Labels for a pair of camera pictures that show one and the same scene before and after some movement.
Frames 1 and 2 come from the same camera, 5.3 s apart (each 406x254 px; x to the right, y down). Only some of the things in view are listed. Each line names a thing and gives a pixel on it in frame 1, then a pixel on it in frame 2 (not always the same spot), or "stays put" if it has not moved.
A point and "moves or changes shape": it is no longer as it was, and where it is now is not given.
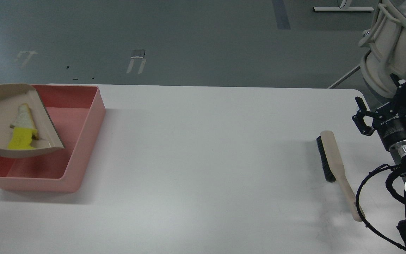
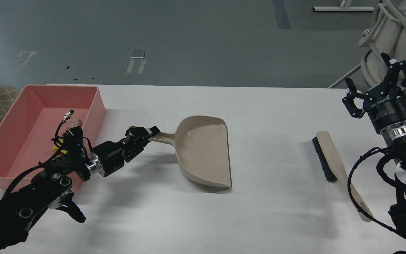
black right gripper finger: x=358 y=118 to x=354 y=101
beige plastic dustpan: x=13 y=121 to x=202 y=144
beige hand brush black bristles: x=333 y=168 moves or changes shape
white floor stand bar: x=328 y=8 stays put
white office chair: x=398 y=37 stays put
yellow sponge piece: x=21 y=139 to x=54 y=149
